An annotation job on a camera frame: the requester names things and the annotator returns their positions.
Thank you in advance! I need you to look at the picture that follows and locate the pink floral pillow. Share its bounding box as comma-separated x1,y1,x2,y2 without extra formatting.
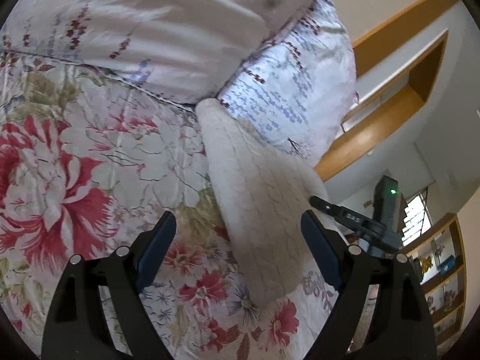
1,0,312,103

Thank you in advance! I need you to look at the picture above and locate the beige cable-knit sweater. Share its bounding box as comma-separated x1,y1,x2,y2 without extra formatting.
195,98,327,306

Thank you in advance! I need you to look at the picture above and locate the wooden bookshelf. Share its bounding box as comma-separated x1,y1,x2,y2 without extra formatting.
403,213,466,346

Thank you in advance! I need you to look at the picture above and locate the floral bed quilt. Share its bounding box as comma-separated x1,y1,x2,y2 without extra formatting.
1,51,337,359

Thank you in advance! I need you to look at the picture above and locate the wooden wall shelf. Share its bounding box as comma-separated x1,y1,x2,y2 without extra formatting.
315,0,459,181

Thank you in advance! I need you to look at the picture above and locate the blue printed pillow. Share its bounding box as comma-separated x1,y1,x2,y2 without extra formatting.
218,0,356,166

